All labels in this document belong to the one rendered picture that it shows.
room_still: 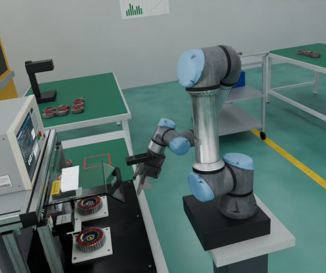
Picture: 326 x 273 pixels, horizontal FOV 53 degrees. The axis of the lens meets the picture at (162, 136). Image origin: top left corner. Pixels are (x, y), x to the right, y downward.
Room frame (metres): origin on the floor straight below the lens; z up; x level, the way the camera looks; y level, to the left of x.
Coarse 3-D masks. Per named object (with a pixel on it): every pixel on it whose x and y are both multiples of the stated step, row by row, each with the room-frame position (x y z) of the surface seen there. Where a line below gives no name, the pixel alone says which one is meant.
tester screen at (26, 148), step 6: (30, 120) 1.16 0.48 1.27; (24, 126) 1.05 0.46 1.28; (30, 126) 1.13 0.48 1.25; (24, 132) 1.03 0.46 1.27; (30, 132) 1.11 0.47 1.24; (18, 138) 0.95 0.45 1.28; (24, 138) 1.01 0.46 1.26; (24, 144) 0.99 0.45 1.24; (30, 144) 1.06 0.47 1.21; (24, 150) 0.97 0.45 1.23; (30, 150) 1.04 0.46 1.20; (24, 156) 0.95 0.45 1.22; (24, 162) 0.93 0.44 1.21; (30, 180) 0.93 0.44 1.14
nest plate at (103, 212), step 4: (104, 196) 1.34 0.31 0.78; (104, 200) 1.30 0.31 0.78; (76, 204) 1.30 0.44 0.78; (104, 204) 1.27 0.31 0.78; (76, 208) 1.27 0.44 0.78; (104, 208) 1.24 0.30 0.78; (76, 212) 1.23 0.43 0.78; (96, 212) 1.21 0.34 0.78; (100, 212) 1.21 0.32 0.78; (104, 212) 1.21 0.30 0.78; (76, 216) 1.20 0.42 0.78; (80, 216) 1.20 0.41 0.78; (84, 216) 1.20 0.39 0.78; (88, 216) 1.19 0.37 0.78; (92, 216) 1.19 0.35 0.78; (96, 216) 1.19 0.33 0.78; (100, 216) 1.19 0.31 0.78; (104, 216) 1.19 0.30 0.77; (84, 220) 1.18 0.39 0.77
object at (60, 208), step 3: (57, 204) 1.25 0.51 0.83; (60, 204) 1.25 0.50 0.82; (57, 207) 1.23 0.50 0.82; (60, 207) 1.22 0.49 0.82; (63, 207) 1.26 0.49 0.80; (51, 210) 1.21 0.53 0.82; (54, 210) 1.21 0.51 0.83; (57, 210) 1.21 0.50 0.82; (60, 210) 1.20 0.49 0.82; (63, 210) 1.24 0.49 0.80; (51, 213) 1.19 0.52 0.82; (54, 213) 1.19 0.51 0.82; (57, 213) 1.20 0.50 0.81; (60, 213) 1.20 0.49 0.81; (63, 213) 1.22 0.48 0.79; (51, 216) 1.19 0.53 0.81; (54, 216) 1.19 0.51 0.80; (54, 219) 1.19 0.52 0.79
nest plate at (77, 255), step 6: (108, 228) 1.09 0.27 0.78; (108, 234) 1.06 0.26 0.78; (108, 240) 1.02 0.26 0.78; (102, 246) 0.99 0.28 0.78; (108, 246) 0.98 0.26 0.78; (72, 252) 0.98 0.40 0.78; (78, 252) 0.97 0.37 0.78; (84, 252) 0.97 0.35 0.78; (90, 252) 0.96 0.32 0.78; (96, 252) 0.96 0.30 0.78; (102, 252) 0.96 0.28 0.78; (108, 252) 0.95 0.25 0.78; (72, 258) 0.94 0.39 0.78; (78, 258) 0.94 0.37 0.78; (84, 258) 0.94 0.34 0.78; (90, 258) 0.94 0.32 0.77
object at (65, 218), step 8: (56, 216) 1.03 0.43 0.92; (64, 216) 1.02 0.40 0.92; (72, 216) 1.02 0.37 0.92; (56, 224) 0.98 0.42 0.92; (64, 224) 0.97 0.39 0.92; (72, 224) 0.98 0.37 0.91; (80, 224) 1.01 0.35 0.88; (56, 232) 0.96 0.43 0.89; (64, 232) 0.97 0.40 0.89; (72, 232) 0.98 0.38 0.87
